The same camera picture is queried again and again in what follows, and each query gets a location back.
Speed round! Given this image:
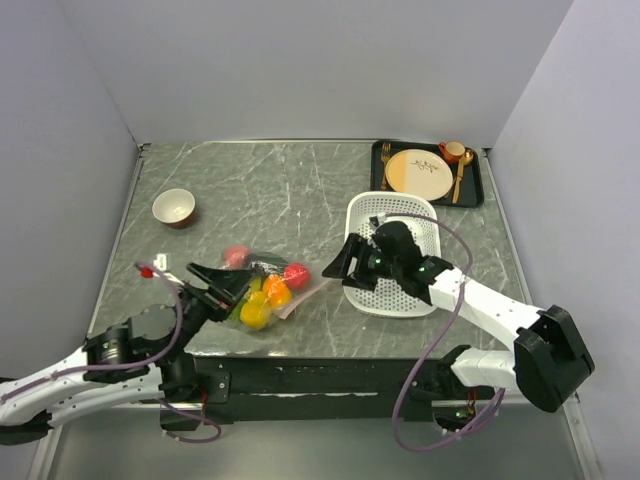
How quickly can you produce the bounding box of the aluminium rail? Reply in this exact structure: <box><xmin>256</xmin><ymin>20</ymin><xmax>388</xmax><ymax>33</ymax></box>
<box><xmin>49</xmin><ymin>389</ymin><xmax>581</xmax><ymax>416</ymax></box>

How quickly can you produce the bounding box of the black tray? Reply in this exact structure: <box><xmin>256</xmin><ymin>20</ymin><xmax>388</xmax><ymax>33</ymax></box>
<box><xmin>370</xmin><ymin>140</ymin><xmax>484</xmax><ymax>208</ymax></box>

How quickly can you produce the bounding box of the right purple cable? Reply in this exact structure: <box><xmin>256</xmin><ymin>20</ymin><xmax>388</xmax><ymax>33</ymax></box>
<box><xmin>384</xmin><ymin>213</ymin><xmax>506</xmax><ymax>453</ymax></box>

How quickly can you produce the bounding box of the gold fork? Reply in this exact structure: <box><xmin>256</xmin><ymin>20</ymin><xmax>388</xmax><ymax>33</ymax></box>
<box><xmin>380</xmin><ymin>142</ymin><xmax>391</xmax><ymax>191</ymax></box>

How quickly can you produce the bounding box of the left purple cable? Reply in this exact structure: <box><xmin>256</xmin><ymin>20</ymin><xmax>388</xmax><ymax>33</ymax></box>
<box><xmin>0</xmin><ymin>260</ymin><xmax>224</xmax><ymax>445</ymax></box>

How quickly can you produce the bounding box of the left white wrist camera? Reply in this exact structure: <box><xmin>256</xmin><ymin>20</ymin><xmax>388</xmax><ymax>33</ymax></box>
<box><xmin>153</xmin><ymin>253</ymin><xmax>169</xmax><ymax>272</ymax></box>

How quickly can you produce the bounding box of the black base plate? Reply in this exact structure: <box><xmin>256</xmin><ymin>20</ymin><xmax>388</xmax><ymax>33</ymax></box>
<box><xmin>158</xmin><ymin>349</ymin><xmax>506</xmax><ymax>434</ymax></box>

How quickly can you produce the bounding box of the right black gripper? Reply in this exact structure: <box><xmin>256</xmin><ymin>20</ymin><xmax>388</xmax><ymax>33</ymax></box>
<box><xmin>322</xmin><ymin>232</ymin><xmax>402</xmax><ymax>292</ymax></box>

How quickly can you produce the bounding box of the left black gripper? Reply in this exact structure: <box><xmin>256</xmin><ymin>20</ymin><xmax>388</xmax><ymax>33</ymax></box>
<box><xmin>162</xmin><ymin>261</ymin><xmax>258</xmax><ymax>364</ymax></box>

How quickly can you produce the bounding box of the green grapes bunch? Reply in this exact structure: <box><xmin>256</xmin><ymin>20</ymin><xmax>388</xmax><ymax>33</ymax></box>
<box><xmin>227</xmin><ymin>300</ymin><xmax>246</xmax><ymax>322</ymax></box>

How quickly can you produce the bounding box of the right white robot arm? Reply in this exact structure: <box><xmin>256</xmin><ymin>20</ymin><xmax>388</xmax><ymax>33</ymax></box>
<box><xmin>322</xmin><ymin>221</ymin><xmax>595</xmax><ymax>413</ymax></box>

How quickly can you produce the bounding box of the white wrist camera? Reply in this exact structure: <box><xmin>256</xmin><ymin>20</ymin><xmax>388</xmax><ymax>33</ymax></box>
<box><xmin>369</xmin><ymin>212</ymin><xmax>387</xmax><ymax>230</ymax></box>
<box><xmin>153</xmin><ymin>253</ymin><xmax>169</xmax><ymax>272</ymax></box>

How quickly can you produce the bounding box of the purple cable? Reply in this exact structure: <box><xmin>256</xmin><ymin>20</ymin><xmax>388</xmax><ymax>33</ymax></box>
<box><xmin>384</xmin><ymin>213</ymin><xmax>506</xmax><ymax>453</ymax></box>
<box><xmin>0</xmin><ymin>260</ymin><xmax>224</xmax><ymax>445</ymax></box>

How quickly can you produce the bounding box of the orange yellow mango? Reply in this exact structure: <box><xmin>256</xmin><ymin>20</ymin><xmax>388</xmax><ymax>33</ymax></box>
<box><xmin>262</xmin><ymin>274</ymin><xmax>292</xmax><ymax>309</ymax></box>

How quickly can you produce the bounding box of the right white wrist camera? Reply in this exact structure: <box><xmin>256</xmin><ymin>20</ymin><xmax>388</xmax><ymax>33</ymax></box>
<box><xmin>369</xmin><ymin>212</ymin><xmax>387</xmax><ymax>230</ymax></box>

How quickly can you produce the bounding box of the orange cup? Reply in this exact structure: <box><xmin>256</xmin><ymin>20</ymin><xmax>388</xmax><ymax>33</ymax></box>
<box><xmin>438</xmin><ymin>141</ymin><xmax>466</xmax><ymax>164</ymax></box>

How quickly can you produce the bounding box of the pink peach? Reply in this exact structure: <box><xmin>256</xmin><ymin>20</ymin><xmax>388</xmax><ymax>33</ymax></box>
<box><xmin>222</xmin><ymin>245</ymin><xmax>251</xmax><ymax>269</ymax></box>

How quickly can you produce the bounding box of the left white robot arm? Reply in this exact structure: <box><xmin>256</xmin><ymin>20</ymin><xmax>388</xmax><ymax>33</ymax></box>
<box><xmin>1</xmin><ymin>262</ymin><xmax>255</xmax><ymax>446</ymax></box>

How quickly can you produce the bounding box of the gold spoon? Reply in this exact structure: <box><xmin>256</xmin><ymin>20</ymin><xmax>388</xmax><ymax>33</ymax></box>
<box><xmin>452</xmin><ymin>148</ymin><xmax>474</xmax><ymax>204</ymax></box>

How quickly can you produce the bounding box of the cream orange plate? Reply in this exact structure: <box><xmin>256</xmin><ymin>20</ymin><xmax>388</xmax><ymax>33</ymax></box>
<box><xmin>386</xmin><ymin>149</ymin><xmax>453</xmax><ymax>201</ymax></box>

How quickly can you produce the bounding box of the white brown bowl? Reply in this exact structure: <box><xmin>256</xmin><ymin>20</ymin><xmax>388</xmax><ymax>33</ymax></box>
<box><xmin>151</xmin><ymin>188</ymin><xmax>196</xmax><ymax>229</ymax></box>

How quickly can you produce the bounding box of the white perforated basket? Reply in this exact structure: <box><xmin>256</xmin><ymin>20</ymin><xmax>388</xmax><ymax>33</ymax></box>
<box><xmin>343</xmin><ymin>191</ymin><xmax>441</xmax><ymax>319</ymax></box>

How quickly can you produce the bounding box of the yellow pear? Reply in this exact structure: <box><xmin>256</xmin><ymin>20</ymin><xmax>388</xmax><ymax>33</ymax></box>
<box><xmin>239</xmin><ymin>291</ymin><xmax>272</xmax><ymax>330</ymax></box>

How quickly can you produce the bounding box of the clear zip top bag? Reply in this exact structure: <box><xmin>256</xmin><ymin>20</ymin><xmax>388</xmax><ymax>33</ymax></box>
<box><xmin>222</xmin><ymin>245</ymin><xmax>329</xmax><ymax>331</ymax></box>

